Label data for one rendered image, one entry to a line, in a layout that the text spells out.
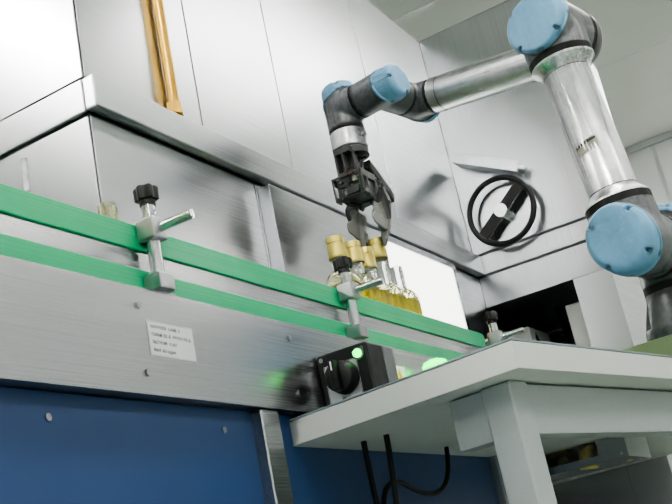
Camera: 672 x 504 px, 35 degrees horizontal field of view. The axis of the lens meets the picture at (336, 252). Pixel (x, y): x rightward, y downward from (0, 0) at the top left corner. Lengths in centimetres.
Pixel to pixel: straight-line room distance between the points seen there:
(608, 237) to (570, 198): 126
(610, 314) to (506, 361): 178
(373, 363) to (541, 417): 25
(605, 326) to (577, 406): 160
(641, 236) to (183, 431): 88
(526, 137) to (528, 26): 123
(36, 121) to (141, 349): 77
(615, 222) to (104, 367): 97
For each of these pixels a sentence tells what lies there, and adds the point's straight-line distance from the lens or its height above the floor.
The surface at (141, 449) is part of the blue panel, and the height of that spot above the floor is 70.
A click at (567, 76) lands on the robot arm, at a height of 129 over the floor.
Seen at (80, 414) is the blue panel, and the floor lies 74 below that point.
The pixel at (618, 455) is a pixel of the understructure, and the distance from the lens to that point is 207.
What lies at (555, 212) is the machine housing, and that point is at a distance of 305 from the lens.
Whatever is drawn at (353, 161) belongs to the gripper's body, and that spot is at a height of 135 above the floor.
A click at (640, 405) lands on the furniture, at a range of 152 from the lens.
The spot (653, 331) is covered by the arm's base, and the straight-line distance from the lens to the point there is 190.
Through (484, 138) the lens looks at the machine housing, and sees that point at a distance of 319.
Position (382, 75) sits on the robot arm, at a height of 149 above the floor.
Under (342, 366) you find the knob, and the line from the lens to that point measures 139.
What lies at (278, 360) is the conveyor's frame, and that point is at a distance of 135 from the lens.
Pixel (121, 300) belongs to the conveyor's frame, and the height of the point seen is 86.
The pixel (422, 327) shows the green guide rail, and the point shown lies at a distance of 184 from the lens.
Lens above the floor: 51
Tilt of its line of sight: 19 degrees up
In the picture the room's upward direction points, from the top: 12 degrees counter-clockwise
